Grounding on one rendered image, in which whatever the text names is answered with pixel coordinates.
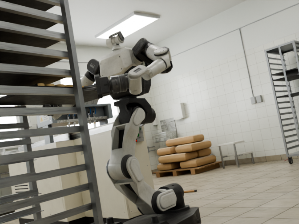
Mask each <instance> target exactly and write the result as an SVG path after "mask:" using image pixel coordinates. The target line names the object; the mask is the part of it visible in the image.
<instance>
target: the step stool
mask: <svg viewBox="0 0 299 224"><path fill-rule="evenodd" d="M242 142H245V141H244V140H242V141H235V142H229V143H224V144H218V146H219V151H220V156H221V160H222V167H223V169H224V168H225V166H224V161H223V158H224V157H229V156H235V161H236V165H237V167H238V168H239V162H238V156H242V155H246V154H251V158H252V163H253V164H255V162H254V157H253V151H249V152H238V153H237V151H236V146H235V144H237V143H242ZM230 144H233V146H234V153H232V154H228V155H226V156H222V150H221V146H223V145H230Z"/></svg>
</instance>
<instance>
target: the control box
mask: <svg viewBox="0 0 299 224"><path fill-rule="evenodd" d="M139 127H140V128H141V130H140V131H139V136H137V139H136V142H140V141H144V136H143V130H142V126H139Z"/></svg>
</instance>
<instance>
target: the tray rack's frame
mask: <svg viewBox="0 0 299 224"><path fill-rule="evenodd" d="M295 44H299V41H296V40H293V41H290V42H287V43H284V44H281V45H278V46H275V47H272V48H269V49H266V50H264V52H265V57H266V61H267V67H268V71H269V76H270V80H271V86H272V90H273V95H274V99H275V105H276V109H277V114H278V118H279V124H280V128H281V133H282V137H283V143H284V147H285V152H286V156H287V157H288V158H289V157H290V158H291V162H292V161H293V160H292V156H299V151H297V152H294V153H291V154H289V153H288V150H287V144H286V139H285V138H284V137H285V135H284V132H283V127H282V121H281V116H280V115H279V114H280V111H279V109H278V108H279V105H278V104H277V102H278V101H277V98H276V93H275V88H274V86H273V85H274V82H273V81H272V80H273V78H272V75H271V74H272V73H271V70H270V65H269V59H268V58H267V57H268V54H267V52H274V53H279V54H280V58H281V63H282V67H283V73H284V77H285V81H286V86H287V91H288V95H289V100H290V104H291V110H292V114H293V119H294V123H295V129H296V133H297V137H298V142H299V132H298V128H297V123H296V119H295V113H294V109H293V105H292V100H291V95H290V90H289V86H288V82H287V76H286V72H285V67H284V63H283V58H282V54H285V53H288V52H292V51H293V50H294V52H295V57H296V62H297V66H298V70H299V58H298V53H297V49H299V47H296V45H295ZM292 45H293V46H292Z"/></svg>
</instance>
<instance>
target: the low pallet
mask: <svg viewBox="0 0 299 224"><path fill-rule="evenodd" d="M219 163H222V162H221V161H219V162H214V163H211V164H206V165H203V166H200V167H196V168H185V169H183V168H177V169H173V170H167V171H158V172H153V173H156V176H157V178H158V177H163V176H167V175H171V174H173V176H178V175H182V174H186V173H189V172H191V174H192V175H194V174H198V173H201V172H205V171H209V170H212V169H215V168H219V167H220V165H219Z"/></svg>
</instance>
